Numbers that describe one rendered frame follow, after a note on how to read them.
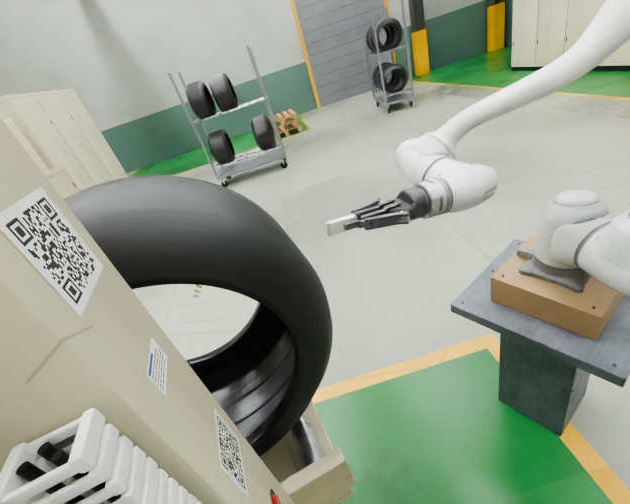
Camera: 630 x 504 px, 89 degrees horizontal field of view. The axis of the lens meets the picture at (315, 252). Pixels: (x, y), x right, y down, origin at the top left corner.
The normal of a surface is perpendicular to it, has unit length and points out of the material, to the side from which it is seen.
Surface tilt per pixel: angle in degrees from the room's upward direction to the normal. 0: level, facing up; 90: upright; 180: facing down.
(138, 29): 90
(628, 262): 78
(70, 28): 90
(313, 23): 90
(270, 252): 66
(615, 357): 0
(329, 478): 90
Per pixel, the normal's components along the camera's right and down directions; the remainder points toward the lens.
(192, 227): 0.42, -0.40
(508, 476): -0.28, -0.81
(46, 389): 0.36, 0.40
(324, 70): 0.15, 0.49
